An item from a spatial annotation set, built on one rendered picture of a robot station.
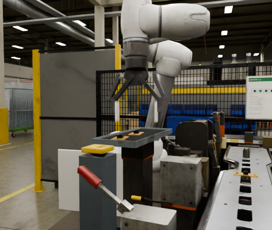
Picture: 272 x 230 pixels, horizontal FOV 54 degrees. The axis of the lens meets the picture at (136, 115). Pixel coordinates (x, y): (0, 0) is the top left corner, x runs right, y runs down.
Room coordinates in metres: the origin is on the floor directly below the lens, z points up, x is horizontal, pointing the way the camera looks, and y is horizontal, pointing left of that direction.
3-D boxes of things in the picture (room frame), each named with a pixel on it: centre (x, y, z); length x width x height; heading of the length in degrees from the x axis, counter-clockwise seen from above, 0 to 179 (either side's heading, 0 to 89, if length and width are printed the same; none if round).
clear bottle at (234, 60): (2.03, -0.74, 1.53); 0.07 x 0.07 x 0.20
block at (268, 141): (1.60, -0.81, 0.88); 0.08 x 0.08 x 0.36; 67
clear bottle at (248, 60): (1.99, -0.84, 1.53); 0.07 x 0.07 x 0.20
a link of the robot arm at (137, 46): (0.90, 0.00, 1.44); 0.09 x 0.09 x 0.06
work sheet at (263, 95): (1.87, -0.89, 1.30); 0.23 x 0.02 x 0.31; 67
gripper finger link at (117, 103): (0.91, 0.06, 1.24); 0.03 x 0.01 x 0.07; 166
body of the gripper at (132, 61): (0.90, 0.00, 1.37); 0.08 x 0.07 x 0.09; 76
